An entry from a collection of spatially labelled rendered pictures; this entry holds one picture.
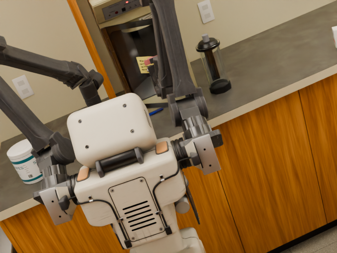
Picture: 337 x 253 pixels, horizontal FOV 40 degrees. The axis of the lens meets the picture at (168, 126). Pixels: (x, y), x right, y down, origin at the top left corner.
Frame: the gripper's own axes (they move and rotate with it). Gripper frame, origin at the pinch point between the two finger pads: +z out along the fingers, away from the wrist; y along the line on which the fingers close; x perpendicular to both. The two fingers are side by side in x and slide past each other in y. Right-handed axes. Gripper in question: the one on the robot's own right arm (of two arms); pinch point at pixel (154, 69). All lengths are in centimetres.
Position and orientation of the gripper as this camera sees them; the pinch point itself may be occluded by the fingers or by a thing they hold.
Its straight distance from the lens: 186.4
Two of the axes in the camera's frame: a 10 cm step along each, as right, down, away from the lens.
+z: -2.6, -4.0, 8.8
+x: -9.1, 4.0, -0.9
